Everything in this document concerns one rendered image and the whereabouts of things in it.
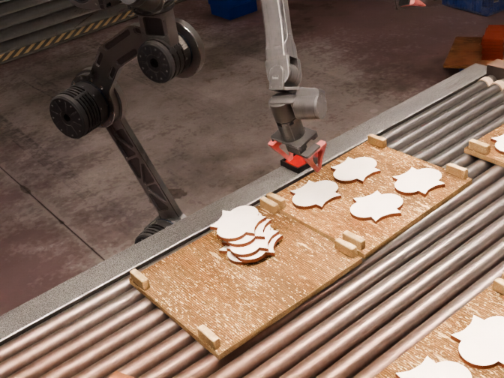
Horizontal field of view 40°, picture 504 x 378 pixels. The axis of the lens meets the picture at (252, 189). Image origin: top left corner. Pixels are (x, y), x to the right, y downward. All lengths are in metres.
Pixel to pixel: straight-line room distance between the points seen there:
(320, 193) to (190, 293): 0.46
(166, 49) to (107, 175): 1.93
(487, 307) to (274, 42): 0.73
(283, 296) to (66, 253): 2.12
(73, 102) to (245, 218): 1.11
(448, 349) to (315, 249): 0.41
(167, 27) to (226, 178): 1.69
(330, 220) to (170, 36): 0.85
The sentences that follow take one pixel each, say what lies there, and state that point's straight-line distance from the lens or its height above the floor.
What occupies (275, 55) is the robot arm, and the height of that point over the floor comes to 1.34.
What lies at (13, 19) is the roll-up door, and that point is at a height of 0.32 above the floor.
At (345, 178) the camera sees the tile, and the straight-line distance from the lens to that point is 1.86.
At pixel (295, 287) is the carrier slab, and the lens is 1.53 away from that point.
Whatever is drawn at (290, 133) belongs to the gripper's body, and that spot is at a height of 1.17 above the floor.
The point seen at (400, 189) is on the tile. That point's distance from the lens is 1.80.
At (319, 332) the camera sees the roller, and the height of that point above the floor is 0.92.
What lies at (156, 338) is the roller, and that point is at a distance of 1.51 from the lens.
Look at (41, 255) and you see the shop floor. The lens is 3.55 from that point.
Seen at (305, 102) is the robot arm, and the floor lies 1.26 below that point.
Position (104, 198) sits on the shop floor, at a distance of 3.85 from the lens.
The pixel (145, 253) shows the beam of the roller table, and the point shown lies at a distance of 1.75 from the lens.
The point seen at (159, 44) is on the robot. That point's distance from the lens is 2.24.
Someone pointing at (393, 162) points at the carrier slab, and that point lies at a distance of 1.94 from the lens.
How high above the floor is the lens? 1.92
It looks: 32 degrees down
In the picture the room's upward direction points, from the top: 9 degrees counter-clockwise
